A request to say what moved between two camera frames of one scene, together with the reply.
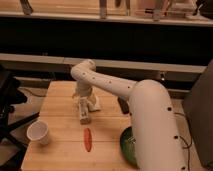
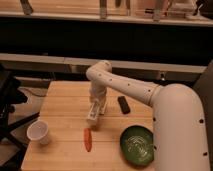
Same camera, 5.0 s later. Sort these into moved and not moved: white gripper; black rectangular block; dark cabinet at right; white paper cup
Moved: white gripper
Not moved: black rectangular block; white paper cup; dark cabinet at right
